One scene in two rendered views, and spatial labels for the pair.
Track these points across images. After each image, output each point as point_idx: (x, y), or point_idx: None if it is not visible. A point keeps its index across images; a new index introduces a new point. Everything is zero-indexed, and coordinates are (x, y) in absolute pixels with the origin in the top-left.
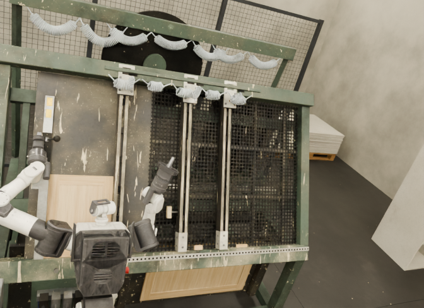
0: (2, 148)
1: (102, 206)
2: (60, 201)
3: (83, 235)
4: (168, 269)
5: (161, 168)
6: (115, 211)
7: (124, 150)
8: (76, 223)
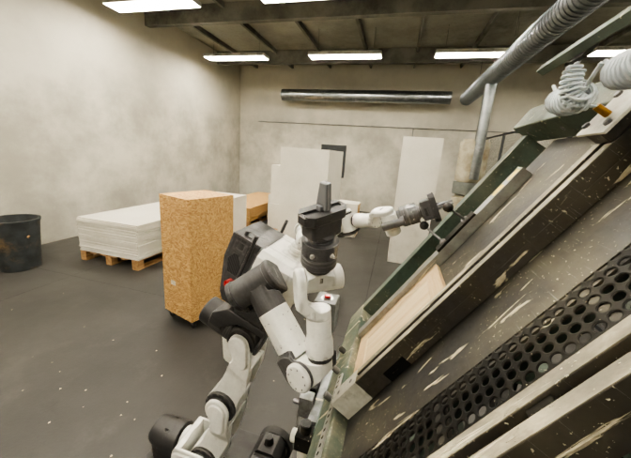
0: (444, 221)
1: (300, 227)
2: (409, 298)
3: (271, 228)
4: None
5: None
6: (385, 344)
7: (483, 260)
8: (388, 331)
